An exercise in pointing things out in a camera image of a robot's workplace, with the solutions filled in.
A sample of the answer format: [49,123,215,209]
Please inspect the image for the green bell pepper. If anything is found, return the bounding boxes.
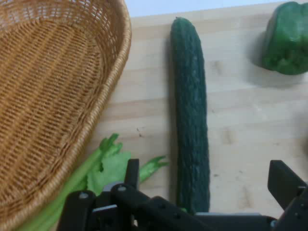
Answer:
[261,1,308,76]

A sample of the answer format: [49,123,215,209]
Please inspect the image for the green celery stalks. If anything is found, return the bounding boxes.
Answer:
[16,133,169,231]

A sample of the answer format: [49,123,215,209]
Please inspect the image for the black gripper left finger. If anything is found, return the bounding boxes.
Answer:
[57,158,200,231]

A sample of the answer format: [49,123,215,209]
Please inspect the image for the woven wicker basket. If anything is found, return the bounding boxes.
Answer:
[0,0,132,231]

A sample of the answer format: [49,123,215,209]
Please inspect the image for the wooden cutting board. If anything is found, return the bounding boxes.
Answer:
[55,1,308,231]

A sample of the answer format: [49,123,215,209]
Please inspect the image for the dark green cucumber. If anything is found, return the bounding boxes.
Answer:
[169,16,211,215]

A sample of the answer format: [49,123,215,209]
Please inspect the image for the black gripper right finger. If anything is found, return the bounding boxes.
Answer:
[267,159,308,231]

